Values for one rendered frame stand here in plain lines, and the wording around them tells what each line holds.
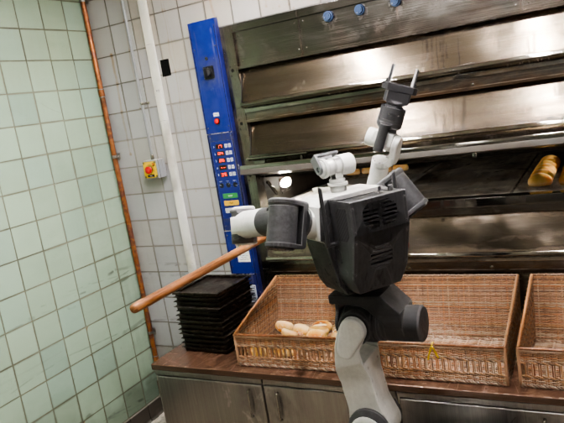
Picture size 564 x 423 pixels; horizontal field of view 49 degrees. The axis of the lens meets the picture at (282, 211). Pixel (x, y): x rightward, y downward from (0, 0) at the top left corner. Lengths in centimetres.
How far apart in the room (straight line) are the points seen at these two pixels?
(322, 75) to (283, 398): 144
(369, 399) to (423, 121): 123
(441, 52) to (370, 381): 138
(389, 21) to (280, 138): 74
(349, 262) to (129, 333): 211
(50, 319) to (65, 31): 149
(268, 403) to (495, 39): 178
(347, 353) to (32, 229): 179
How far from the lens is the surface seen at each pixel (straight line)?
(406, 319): 193
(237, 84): 308
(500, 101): 267
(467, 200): 274
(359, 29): 282
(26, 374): 323
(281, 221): 178
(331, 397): 263
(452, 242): 279
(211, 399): 297
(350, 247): 177
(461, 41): 269
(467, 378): 245
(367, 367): 204
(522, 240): 274
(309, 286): 306
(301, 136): 293
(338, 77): 283
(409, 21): 275
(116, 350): 361
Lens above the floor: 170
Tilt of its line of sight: 10 degrees down
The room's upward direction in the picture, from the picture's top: 9 degrees counter-clockwise
